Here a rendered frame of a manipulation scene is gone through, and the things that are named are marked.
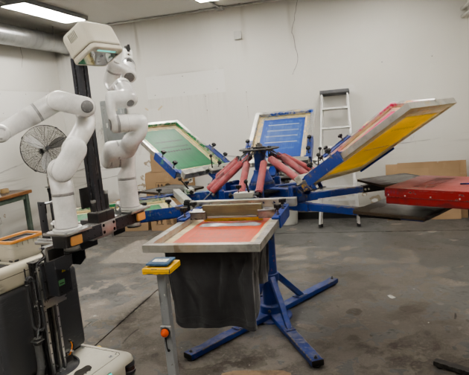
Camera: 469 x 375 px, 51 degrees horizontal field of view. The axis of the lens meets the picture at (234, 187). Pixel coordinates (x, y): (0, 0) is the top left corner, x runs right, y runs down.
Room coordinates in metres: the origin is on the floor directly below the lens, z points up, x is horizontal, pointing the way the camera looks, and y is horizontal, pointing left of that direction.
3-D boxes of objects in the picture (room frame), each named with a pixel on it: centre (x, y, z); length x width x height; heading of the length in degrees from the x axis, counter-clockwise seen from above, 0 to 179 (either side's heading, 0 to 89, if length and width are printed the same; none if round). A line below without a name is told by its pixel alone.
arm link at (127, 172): (2.53, 0.56, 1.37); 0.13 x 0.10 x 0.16; 116
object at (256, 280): (2.51, -0.10, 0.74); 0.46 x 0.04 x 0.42; 164
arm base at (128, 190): (2.54, 0.56, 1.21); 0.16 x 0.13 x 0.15; 63
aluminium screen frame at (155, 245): (2.62, 0.08, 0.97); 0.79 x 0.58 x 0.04; 164
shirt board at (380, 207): (3.15, -0.67, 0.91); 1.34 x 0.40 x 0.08; 44
